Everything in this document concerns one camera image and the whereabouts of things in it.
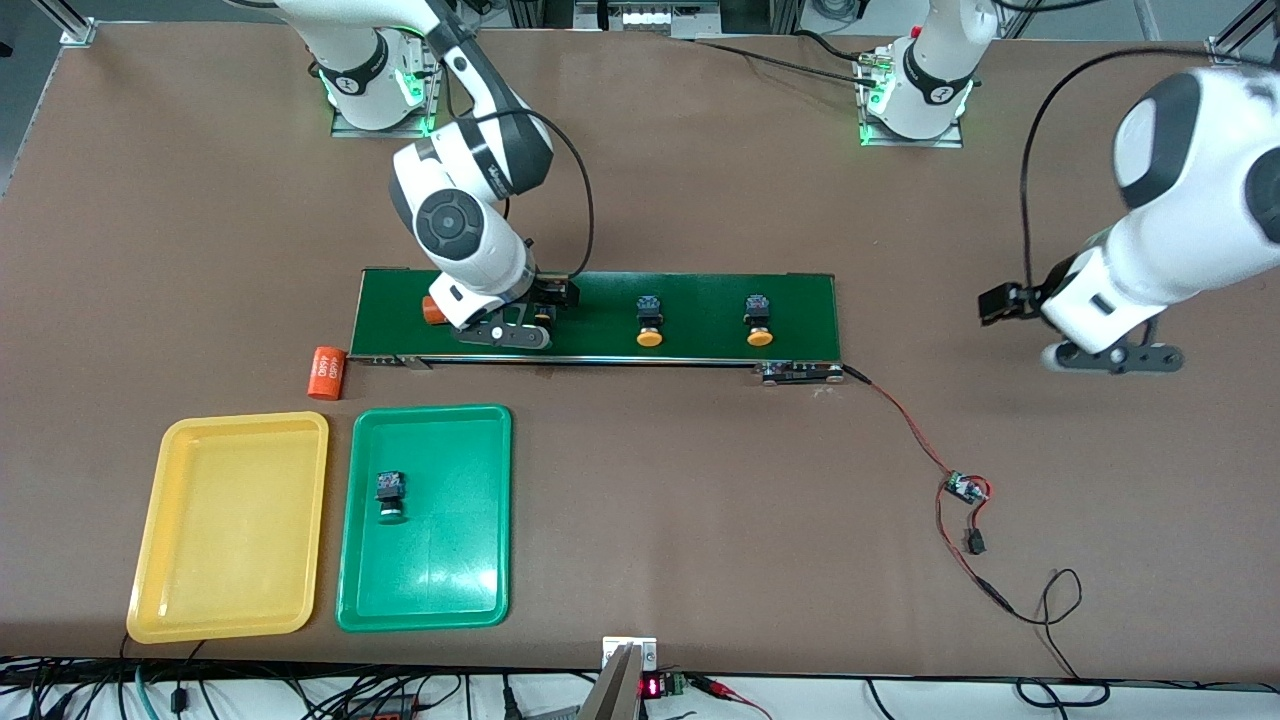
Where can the silver mounting plate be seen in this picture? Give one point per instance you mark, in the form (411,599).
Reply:
(645,650)

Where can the red clip lead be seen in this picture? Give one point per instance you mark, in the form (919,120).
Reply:
(715,688)

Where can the yellow plastic tray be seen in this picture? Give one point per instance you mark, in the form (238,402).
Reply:
(230,520)

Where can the grey camera pole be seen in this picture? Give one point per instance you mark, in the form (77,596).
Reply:
(612,695)

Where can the black power plug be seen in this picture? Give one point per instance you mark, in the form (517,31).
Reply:
(510,700)

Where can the aluminium frame profile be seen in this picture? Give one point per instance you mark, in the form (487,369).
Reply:
(78,32)
(1228,45)

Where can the orange cylinder with white print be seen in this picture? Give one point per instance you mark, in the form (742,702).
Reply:
(326,372)
(431,311)

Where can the small green circuit board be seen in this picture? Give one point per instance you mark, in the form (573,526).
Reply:
(966,488)

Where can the green conveyor belt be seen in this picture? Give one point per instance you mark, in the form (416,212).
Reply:
(610,290)

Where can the red digit display module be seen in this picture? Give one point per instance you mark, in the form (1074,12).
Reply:
(652,687)

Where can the green plastic tray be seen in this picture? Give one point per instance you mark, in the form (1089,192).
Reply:
(430,560)

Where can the yellow push button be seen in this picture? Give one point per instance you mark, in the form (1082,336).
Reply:
(650,310)
(759,310)

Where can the small black connector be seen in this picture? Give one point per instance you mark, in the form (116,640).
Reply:
(976,543)

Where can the metal box with lights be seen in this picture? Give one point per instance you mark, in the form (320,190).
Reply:
(640,18)

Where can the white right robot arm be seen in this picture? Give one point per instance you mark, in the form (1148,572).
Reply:
(460,220)

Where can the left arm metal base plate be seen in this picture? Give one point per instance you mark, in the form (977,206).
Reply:
(900,142)

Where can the green push button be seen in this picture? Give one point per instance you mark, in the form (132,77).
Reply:
(390,490)
(545,316)

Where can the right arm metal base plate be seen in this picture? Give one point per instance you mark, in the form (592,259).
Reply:
(350,130)

